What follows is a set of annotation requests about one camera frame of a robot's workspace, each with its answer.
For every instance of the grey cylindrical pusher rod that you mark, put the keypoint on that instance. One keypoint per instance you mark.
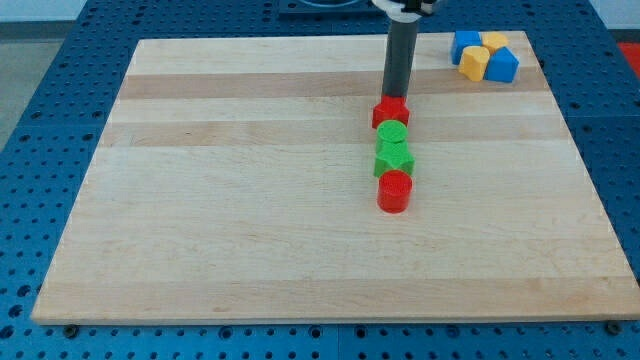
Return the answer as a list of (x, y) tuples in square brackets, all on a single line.
[(401, 40)]

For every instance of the green star block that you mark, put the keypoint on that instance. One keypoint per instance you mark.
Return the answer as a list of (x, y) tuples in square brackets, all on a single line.
[(393, 156)]

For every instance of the red cylinder block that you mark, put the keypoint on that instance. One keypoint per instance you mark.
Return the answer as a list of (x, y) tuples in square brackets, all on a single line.
[(394, 191)]

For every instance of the blue triangle block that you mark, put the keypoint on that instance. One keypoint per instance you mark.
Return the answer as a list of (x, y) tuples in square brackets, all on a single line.
[(502, 66)]

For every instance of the yellow hexagon block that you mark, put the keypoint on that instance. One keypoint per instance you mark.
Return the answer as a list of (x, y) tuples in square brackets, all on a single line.
[(494, 41)]

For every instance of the blue cube block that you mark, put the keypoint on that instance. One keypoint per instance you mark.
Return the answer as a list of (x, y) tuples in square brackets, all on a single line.
[(461, 40)]

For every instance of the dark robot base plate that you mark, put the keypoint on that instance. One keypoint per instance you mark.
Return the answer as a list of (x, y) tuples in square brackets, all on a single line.
[(288, 9)]

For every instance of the green cylinder block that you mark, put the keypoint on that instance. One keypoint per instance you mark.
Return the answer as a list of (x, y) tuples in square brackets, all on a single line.
[(390, 132)]

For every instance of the yellow heart block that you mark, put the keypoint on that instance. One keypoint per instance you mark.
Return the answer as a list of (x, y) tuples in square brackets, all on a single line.
[(473, 62)]

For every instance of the red star block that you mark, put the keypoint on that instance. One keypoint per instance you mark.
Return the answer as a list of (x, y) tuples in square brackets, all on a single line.
[(390, 108)]

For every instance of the wooden board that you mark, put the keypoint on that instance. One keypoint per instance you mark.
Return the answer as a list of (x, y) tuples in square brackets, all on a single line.
[(233, 184)]

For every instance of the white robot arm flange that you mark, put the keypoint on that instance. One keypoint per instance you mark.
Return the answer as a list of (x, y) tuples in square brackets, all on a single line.
[(407, 11)]

